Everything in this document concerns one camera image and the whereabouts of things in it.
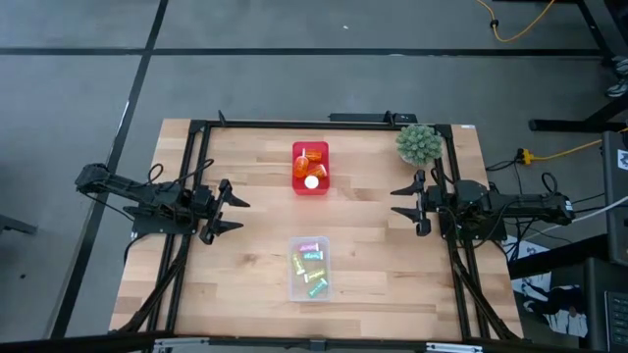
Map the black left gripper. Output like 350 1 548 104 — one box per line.
194 178 251 246

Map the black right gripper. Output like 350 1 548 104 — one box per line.
391 169 445 237

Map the green small vial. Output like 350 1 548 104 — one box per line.
307 277 330 299

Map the red plastic bin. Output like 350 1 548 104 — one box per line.
291 140 331 196

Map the clear plastic bin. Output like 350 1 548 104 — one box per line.
287 235 333 302

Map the green potted succulent plant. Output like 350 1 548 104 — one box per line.
394 124 444 167

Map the black desk edge bar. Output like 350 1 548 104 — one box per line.
509 233 609 279

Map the black and white printed paper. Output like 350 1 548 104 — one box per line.
509 234 590 339

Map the black computer case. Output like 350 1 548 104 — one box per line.
602 130 628 266

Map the black box with keypad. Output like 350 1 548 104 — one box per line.
586 257 628 353

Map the grey metal leg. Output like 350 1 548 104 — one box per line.
0 214 39 236

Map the person's shoe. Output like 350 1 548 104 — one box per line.
605 76 628 97
607 52 628 76

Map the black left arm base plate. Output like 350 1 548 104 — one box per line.
131 195 202 235

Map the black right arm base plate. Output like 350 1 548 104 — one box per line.
438 200 508 242

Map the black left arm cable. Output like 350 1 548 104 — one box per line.
145 157 216 190

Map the black aluminium table frame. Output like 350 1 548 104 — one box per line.
115 119 524 342

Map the yellow extension cable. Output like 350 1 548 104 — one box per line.
514 126 628 167
474 0 555 43

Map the black overhead frame beam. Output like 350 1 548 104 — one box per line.
0 330 628 353

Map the black desk frame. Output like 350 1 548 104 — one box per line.
529 0 628 133

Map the white cable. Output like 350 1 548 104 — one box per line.
563 195 628 227

